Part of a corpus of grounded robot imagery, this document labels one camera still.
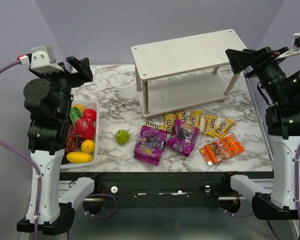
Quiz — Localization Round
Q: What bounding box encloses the yellow orange fruit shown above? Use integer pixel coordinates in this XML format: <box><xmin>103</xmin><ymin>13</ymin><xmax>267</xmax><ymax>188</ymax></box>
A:
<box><xmin>80</xmin><ymin>139</ymin><xmax>95</xmax><ymax>154</ymax></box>

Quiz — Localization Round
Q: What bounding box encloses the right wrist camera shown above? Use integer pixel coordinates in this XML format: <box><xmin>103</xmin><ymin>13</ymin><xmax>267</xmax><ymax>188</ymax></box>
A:
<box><xmin>276</xmin><ymin>32</ymin><xmax>300</xmax><ymax>61</ymax></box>

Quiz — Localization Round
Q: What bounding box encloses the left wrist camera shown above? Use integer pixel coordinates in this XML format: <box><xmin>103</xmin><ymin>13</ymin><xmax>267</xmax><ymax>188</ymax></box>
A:
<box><xmin>30</xmin><ymin>46</ymin><xmax>63</xmax><ymax>74</ymax></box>

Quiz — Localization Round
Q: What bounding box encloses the orange snack package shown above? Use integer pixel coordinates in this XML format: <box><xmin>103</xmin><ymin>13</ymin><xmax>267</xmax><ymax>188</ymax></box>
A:
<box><xmin>199</xmin><ymin>134</ymin><xmax>245</xmax><ymax>166</ymax></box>

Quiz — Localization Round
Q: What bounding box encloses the yellow m&m bag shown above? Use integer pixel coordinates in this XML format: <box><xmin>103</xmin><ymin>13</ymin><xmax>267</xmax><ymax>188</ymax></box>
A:
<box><xmin>190</xmin><ymin>110</ymin><xmax>203</xmax><ymax>129</ymax></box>
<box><xmin>176</xmin><ymin>110</ymin><xmax>187</xmax><ymax>122</ymax></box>
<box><xmin>165</xmin><ymin>113</ymin><xmax>176</xmax><ymax>133</ymax></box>
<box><xmin>203</xmin><ymin>115</ymin><xmax>218</xmax><ymax>138</ymax></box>
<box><xmin>144</xmin><ymin>121</ymin><xmax>166</xmax><ymax>131</ymax></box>
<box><xmin>213</xmin><ymin>118</ymin><xmax>236</xmax><ymax>138</ymax></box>

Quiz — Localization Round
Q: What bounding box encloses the orange fruit top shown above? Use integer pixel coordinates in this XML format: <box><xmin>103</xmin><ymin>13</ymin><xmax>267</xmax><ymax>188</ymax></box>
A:
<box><xmin>73</xmin><ymin>104</ymin><xmax>85</xmax><ymax>115</ymax></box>

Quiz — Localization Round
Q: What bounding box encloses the red apple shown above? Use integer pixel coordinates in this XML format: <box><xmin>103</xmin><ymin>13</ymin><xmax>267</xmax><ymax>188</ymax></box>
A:
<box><xmin>83</xmin><ymin>108</ymin><xmax>97</xmax><ymax>122</ymax></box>

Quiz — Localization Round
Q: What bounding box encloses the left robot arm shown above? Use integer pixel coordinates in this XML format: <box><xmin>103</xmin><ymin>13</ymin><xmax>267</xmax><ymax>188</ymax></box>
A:
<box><xmin>17</xmin><ymin>56</ymin><xmax>93</xmax><ymax>236</ymax></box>

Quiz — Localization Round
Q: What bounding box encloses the green pear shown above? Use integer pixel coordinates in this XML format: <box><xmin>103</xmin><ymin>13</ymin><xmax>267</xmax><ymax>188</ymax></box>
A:
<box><xmin>115</xmin><ymin>129</ymin><xmax>130</xmax><ymax>145</ymax></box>

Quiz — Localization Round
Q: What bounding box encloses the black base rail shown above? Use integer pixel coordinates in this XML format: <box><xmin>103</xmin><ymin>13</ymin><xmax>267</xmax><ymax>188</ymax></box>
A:
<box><xmin>59</xmin><ymin>171</ymin><xmax>276</xmax><ymax>208</ymax></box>

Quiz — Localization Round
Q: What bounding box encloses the purple grape bunch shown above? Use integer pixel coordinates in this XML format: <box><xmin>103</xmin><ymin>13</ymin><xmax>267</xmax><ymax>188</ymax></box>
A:
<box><xmin>65</xmin><ymin>125</ymin><xmax>78</xmax><ymax>155</ymax></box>

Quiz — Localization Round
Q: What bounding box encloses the red dragon fruit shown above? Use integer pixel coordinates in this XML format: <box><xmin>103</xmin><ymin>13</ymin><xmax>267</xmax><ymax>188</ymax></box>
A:
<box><xmin>74</xmin><ymin>116</ymin><xmax>96</xmax><ymax>140</ymax></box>

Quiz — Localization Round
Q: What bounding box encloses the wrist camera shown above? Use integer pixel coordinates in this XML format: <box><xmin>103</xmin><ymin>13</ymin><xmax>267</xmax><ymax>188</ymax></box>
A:
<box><xmin>276</xmin><ymin>32</ymin><xmax>300</xmax><ymax>61</ymax></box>
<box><xmin>30</xmin><ymin>46</ymin><xmax>63</xmax><ymax>74</ymax></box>

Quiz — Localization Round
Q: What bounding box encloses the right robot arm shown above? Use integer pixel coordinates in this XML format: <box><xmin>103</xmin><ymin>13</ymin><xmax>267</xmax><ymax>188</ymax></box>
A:
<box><xmin>225</xmin><ymin>47</ymin><xmax>300</xmax><ymax>220</ymax></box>

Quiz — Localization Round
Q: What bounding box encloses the yellow mango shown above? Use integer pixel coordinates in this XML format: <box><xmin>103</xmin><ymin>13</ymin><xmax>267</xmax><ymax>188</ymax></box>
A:
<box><xmin>66</xmin><ymin>151</ymin><xmax>94</xmax><ymax>164</ymax></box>

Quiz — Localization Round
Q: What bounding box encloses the white plastic fruit basket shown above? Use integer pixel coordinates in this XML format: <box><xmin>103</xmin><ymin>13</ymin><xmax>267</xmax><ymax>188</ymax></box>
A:
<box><xmin>60</xmin><ymin>100</ymin><xmax>100</xmax><ymax>170</ymax></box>

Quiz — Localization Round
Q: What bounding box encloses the white two-tier shelf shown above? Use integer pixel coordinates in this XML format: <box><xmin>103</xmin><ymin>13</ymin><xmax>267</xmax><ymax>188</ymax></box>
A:
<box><xmin>131</xmin><ymin>29</ymin><xmax>246</xmax><ymax>118</ymax></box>

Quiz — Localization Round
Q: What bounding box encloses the purple grape candy bag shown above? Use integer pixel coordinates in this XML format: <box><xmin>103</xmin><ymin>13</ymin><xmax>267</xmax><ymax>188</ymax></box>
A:
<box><xmin>133</xmin><ymin>125</ymin><xmax>167</xmax><ymax>166</ymax></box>
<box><xmin>166</xmin><ymin>119</ymin><xmax>199</xmax><ymax>157</ymax></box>

